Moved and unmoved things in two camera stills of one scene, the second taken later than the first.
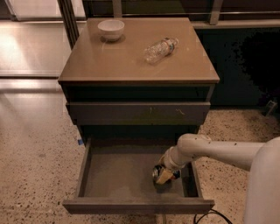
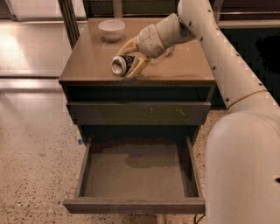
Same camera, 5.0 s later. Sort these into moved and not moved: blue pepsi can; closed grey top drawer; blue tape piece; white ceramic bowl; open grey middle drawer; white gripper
Moved: white gripper; blue pepsi can
Not moved: white ceramic bowl; closed grey top drawer; open grey middle drawer; blue tape piece
